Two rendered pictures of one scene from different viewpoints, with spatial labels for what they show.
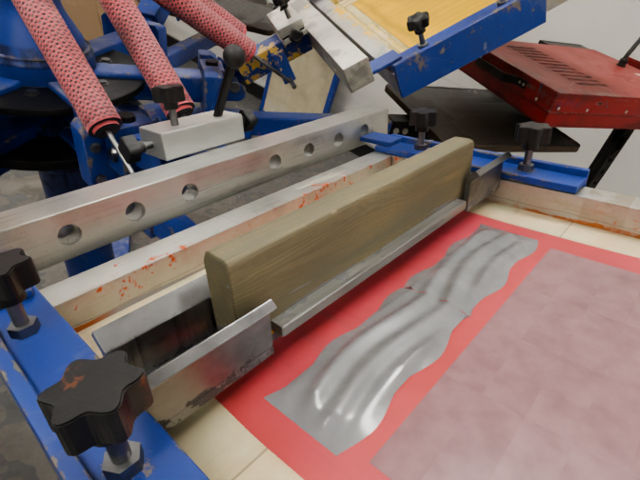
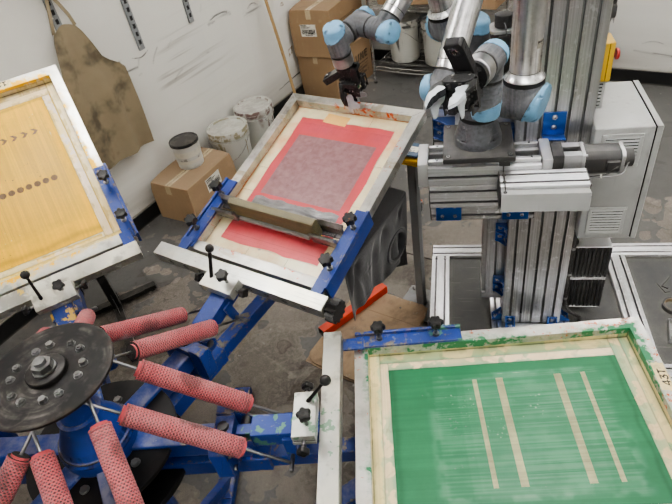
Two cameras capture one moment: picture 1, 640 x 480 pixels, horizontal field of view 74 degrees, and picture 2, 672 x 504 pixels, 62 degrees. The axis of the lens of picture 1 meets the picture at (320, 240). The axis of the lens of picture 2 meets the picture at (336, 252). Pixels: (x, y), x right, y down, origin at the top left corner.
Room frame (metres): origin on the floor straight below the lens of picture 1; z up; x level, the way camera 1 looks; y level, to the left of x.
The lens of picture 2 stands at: (0.09, 1.46, 2.23)
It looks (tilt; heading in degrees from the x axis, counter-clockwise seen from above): 40 degrees down; 273
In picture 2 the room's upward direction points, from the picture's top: 11 degrees counter-clockwise
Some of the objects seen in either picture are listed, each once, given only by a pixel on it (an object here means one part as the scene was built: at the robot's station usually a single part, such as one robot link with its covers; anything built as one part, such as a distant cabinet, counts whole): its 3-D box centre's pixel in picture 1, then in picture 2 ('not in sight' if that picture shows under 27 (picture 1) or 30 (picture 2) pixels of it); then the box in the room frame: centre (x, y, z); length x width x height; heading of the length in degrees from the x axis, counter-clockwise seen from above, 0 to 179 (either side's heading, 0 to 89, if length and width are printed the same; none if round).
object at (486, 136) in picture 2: not in sight; (478, 126); (-0.36, -0.13, 1.31); 0.15 x 0.15 x 0.10
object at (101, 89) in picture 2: not in sight; (90, 82); (1.48, -1.81, 1.06); 0.53 x 0.07 x 1.05; 54
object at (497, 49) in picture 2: not in sight; (488, 60); (-0.31, 0.14, 1.64); 0.11 x 0.08 x 0.09; 54
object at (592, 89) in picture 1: (576, 82); not in sight; (1.41, -0.67, 1.06); 0.61 x 0.46 x 0.12; 114
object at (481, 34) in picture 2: not in sight; (472, 32); (-0.47, -0.62, 1.42); 0.13 x 0.12 x 0.14; 123
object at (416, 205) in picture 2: not in sight; (417, 236); (-0.22, -0.62, 0.48); 0.22 x 0.22 x 0.96; 54
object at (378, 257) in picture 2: not in sight; (372, 257); (0.03, -0.17, 0.79); 0.46 x 0.09 x 0.33; 54
